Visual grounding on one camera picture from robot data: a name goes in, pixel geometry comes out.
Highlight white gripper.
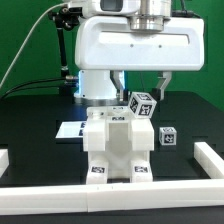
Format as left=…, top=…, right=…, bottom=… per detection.
left=73, top=0, right=206, bottom=104

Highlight white chair backrest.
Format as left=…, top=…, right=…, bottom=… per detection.
left=83, top=106, right=154, bottom=152

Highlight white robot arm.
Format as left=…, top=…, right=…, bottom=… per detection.
left=65, top=0, right=204, bottom=105

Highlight white marker base sheet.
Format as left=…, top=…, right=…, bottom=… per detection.
left=56, top=121, right=86, bottom=139

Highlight white block far left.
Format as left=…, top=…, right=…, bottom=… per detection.
left=0, top=149, right=9, bottom=178

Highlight black cables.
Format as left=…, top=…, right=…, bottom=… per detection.
left=0, top=77, right=81, bottom=101

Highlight overhead camera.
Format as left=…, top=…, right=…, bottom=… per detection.
left=62, top=0, right=88, bottom=12

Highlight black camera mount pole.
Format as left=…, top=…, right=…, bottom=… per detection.
left=48, top=6, right=80, bottom=96

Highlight white cable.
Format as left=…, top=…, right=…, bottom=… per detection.
left=0, top=3, right=68, bottom=91

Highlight white boundary frame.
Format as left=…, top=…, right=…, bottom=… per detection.
left=0, top=142, right=224, bottom=215

